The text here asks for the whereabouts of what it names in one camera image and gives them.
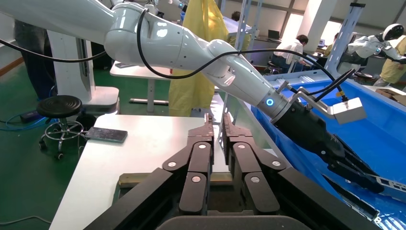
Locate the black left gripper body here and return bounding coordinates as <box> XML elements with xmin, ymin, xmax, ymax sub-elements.
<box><xmin>271</xmin><ymin>101</ymin><xmax>346</xmax><ymax>166</ymax></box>

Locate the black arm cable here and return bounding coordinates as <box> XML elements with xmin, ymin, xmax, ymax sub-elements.
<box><xmin>0</xmin><ymin>8</ymin><xmax>356</xmax><ymax>103</ymax></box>

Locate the dark power strip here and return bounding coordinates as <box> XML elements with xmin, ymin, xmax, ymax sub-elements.
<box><xmin>19</xmin><ymin>110</ymin><xmax>44</xmax><ymax>124</ymax></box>

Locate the yellow protective gown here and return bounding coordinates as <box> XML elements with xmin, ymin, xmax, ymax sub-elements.
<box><xmin>168</xmin><ymin>0</ymin><xmax>230</xmax><ymax>117</ymax></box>

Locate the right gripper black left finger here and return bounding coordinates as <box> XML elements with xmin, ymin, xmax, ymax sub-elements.
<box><xmin>84</xmin><ymin>114</ymin><xmax>214</xmax><ymax>230</ymax></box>

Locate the seated person in white shirt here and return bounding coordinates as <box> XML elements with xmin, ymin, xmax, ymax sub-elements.
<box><xmin>271</xmin><ymin>34</ymin><xmax>309</xmax><ymax>74</ymax></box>

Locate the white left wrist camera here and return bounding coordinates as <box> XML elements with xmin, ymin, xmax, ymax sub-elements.
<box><xmin>277</xmin><ymin>79</ymin><xmax>368</xmax><ymax>125</ymax></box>

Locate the open cardboard box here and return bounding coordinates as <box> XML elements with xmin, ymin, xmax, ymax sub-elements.
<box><xmin>375</xmin><ymin>88</ymin><xmax>406</xmax><ymax>107</ymax></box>

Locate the white humanoid robot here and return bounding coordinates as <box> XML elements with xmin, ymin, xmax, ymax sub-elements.
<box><xmin>337</xmin><ymin>23</ymin><xmax>406</xmax><ymax>78</ymax></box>

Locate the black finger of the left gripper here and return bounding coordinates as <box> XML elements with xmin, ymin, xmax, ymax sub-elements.
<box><xmin>331</xmin><ymin>134</ymin><xmax>378</xmax><ymax>177</ymax></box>
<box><xmin>327</xmin><ymin>158</ymin><xmax>385</xmax><ymax>195</ymax></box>

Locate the black stool with chrome base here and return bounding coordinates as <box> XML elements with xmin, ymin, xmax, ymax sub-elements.
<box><xmin>36</xmin><ymin>95</ymin><xmax>85</xmax><ymax>160</ymax></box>

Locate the white desk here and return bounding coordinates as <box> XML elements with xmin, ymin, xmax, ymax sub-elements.
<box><xmin>109</xmin><ymin>61</ymin><xmax>174</xmax><ymax>115</ymax></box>

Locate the seated person in yellow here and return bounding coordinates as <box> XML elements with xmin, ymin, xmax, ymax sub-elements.
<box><xmin>227</xmin><ymin>11</ymin><xmax>251</xmax><ymax>49</ymax></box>

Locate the blue floor cable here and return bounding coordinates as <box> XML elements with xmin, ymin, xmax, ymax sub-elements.
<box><xmin>0</xmin><ymin>112</ymin><xmax>51</xmax><ymax>133</ymax></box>

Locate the white floor cable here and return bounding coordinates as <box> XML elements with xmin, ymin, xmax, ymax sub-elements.
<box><xmin>0</xmin><ymin>215</ymin><xmax>52</xmax><ymax>227</ymax></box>

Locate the white metal shelving rack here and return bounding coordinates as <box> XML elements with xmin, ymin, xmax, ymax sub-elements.
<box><xmin>219</xmin><ymin>0</ymin><xmax>366</xmax><ymax>166</ymax></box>

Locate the dark smartphone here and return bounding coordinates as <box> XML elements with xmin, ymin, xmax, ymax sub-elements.
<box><xmin>84</xmin><ymin>126</ymin><xmax>128</xmax><ymax>144</ymax></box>

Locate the blue plastic bin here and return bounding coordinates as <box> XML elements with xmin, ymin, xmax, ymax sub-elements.
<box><xmin>250</xmin><ymin>78</ymin><xmax>406</xmax><ymax>230</ymax></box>

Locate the silver bracket with square holes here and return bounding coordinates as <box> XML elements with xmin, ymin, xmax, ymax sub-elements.
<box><xmin>375</xmin><ymin>176</ymin><xmax>406</xmax><ymax>204</ymax></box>

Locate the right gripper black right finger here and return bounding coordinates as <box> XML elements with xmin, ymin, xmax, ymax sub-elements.
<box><xmin>222</xmin><ymin>113</ymin><xmax>383</xmax><ymax>230</ymax></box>

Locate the long dark metal channel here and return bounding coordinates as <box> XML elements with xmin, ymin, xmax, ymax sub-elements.
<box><xmin>322</xmin><ymin>173</ymin><xmax>381</xmax><ymax>223</ymax></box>

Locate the person in dark clothes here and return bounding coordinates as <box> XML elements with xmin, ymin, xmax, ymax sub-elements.
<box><xmin>14</xmin><ymin>20</ymin><xmax>58</xmax><ymax>101</ymax></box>

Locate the person in yellow gown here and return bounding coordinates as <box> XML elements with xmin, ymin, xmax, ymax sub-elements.
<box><xmin>373</xmin><ymin>34</ymin><xmax>406</xmax><ymax>87</ymax></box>

